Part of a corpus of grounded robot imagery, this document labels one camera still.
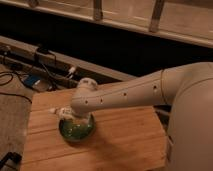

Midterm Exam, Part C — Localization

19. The small white bottle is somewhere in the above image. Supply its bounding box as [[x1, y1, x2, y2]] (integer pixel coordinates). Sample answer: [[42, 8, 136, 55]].
[[49, 107, 71, 119]]

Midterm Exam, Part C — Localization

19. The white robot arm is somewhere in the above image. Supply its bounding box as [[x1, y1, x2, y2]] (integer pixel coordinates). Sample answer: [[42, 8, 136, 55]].
[[71, 62, 213, 171]]

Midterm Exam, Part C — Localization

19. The green ceramic bowl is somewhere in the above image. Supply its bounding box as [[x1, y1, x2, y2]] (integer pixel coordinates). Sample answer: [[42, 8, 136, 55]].
[[58, 114, 95, 143]]

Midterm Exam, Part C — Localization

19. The white plug connector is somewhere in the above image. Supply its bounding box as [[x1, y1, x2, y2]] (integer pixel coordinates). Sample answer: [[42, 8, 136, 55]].
[[66, 66, 77, 78]]

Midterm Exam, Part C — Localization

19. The wooden bamboo board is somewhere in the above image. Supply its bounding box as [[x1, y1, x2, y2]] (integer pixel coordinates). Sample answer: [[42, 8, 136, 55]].
[[20, 89, 165, 171]]

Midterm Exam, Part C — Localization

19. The blue electronic box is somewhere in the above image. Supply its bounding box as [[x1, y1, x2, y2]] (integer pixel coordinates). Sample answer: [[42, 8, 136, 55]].
[[23, 75, 41, 88]]

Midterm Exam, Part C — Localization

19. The black power adapter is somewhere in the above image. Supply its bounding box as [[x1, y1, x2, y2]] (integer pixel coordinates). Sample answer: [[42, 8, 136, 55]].
[[36, 46, 50, 54]]

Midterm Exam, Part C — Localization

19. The black clamp at corner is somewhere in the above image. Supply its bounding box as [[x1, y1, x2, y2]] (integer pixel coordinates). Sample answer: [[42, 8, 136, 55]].
[[0, 152, 22, 169]]

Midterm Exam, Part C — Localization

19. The black cable on floor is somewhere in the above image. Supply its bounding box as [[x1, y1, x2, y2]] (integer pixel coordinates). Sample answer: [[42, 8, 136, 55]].
[[0, 71, 33, 104]]

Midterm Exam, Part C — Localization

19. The wooden railing frame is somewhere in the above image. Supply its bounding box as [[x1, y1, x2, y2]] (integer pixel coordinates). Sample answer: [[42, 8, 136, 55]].
[[0, 0, 213, 48]]

